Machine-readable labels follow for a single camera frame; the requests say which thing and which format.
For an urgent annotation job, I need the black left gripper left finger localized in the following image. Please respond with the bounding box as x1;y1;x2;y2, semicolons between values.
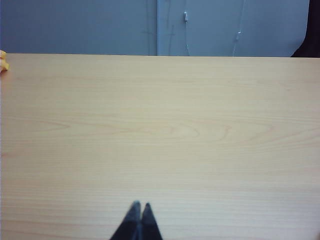
109;199;142;240

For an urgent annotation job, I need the yellow object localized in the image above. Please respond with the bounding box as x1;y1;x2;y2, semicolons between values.
0;49;10;74

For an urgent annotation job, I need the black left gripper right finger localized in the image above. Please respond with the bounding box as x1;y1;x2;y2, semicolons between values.
139;202;164;240

